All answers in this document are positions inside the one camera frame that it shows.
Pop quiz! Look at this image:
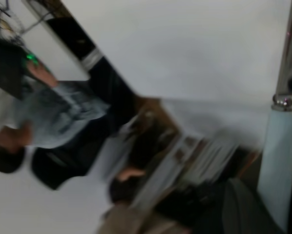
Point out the white desk panel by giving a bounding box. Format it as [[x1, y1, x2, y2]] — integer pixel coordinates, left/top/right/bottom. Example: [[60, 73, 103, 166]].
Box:
[[21, 0, 91, 81]]

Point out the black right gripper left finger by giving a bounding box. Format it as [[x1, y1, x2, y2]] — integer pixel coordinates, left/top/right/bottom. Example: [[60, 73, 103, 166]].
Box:
[[221, 177, 286, 234]]

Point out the person in brown jacket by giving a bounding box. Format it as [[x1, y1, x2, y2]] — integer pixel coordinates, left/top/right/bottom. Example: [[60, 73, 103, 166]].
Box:
[[97, 168, 186, 234]]

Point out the black device with green light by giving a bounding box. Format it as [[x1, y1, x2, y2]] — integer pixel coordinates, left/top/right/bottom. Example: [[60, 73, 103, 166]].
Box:
[[0, 36, 39, 99]]

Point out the metal spoon pale blue handle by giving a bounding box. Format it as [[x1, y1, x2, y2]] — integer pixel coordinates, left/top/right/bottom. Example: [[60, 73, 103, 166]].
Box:
[[257, 0, 292, 234]]

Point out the person in denim shirt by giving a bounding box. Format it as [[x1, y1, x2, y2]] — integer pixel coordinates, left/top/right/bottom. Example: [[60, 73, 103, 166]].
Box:
[[0, 65, 112, 174]]

